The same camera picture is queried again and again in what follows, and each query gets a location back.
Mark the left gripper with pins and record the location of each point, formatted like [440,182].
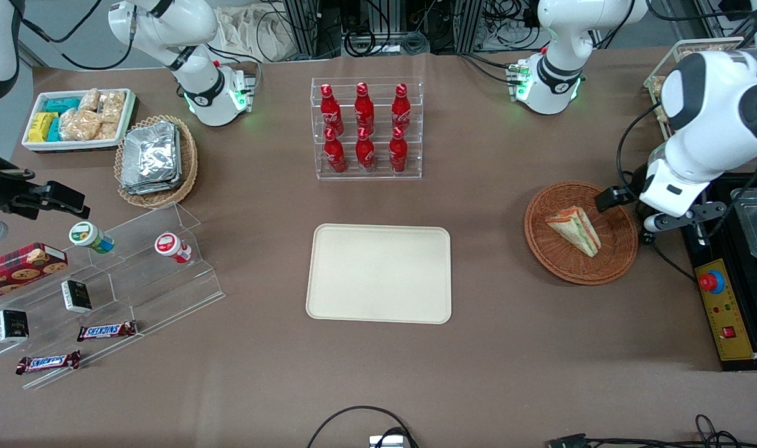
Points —
[610,198]

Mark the triangle sandwich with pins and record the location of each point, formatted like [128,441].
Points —
[574,231]

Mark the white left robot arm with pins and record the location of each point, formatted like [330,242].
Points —
[714,112]

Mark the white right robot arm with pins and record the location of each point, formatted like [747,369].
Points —
[198,81]

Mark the round brown wicker basket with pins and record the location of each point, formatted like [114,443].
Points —
[615,255]

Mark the oval tan wicker basket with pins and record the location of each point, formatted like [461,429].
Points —
[188,168]

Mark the cream plastic tray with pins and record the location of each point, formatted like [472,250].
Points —
[378,274]

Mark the green lid yogurt cup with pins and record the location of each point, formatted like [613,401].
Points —
[89,236]

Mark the teal snack packet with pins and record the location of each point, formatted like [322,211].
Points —
[54,130]
[62,104]

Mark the yellow snack packet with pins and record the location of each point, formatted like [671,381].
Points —
[40,127]

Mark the bagged rice cracker snack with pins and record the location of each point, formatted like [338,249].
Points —
[79,124]
[90,99]
[108,130]
[112,106]

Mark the red cookie box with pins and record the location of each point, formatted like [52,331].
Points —
[20,267]

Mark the stack of foil containers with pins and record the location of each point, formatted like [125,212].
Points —
[151,158]

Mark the small black box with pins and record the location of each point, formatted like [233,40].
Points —
[11,326]
[76,297]

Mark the white rectangular snack bin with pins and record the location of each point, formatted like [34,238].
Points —
[129,109]

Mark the red lid yogurt cup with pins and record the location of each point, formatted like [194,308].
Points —
[170,246]

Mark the clear acrylic stepped display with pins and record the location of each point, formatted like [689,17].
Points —
[142,292]

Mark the red emergency stop button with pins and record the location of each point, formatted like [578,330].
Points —
[711,282]

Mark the snickers chocolate bar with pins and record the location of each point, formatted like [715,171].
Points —
[47,363]
[106,331]

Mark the black yellow control box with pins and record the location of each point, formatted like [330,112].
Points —
[727,311]

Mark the red cola bottle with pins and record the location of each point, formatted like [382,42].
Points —
[335,155]
[365,154]
[364,109]
[330,112]
[401,109]
[398,154]

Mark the clear acrylic bottle rack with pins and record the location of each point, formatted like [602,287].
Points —
[378,177]

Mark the white cloth bag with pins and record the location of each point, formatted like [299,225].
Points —
[241,34]

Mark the small grey device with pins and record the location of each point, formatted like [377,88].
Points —
[388,442]

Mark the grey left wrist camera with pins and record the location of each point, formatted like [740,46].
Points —
[683,219]

